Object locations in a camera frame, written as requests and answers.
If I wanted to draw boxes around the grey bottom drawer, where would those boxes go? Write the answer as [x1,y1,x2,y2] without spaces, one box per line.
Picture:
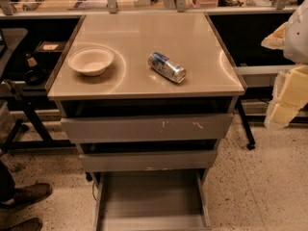
[93,169,212,231]

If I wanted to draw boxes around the grey drawer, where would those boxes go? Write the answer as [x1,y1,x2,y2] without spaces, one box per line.
[80,150,218,172]
[93,169,212,231]
[61,114,233,143]

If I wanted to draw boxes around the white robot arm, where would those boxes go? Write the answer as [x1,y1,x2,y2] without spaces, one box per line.
[261,3,308,130]

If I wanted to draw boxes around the grey top drawer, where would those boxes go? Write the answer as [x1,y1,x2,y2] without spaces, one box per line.
[61,114,233,143]

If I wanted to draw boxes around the grey middle drawer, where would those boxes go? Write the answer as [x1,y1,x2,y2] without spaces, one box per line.
[80,150,218,172]

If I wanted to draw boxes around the grey drawer cabinet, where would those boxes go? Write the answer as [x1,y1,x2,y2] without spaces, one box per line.
[44,12,248,185]

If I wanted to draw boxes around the blue silver soda can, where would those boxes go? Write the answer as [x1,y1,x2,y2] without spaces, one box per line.
[148,52,187,84]

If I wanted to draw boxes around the white paper bowl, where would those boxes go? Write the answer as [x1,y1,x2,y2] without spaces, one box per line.
[68,47,115,77]

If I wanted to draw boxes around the black headphones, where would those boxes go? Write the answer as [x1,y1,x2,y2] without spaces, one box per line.
[23,66,46,86]

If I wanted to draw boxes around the brown shoe upper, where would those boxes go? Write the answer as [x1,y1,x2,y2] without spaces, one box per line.
[0,183,52,209]

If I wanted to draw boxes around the brown shoe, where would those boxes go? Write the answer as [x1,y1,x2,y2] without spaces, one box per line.
[0,183,52,209]
[3,218,42,231]

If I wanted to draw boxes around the brown shoe lower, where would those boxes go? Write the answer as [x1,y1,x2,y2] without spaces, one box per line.
[3,218,42,231]

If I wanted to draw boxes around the grey desk frame right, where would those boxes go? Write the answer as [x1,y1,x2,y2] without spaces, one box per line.
[236,65,308,150]

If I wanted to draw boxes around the black desk frame left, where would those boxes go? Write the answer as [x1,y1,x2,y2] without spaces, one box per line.
[0,27,76,152]

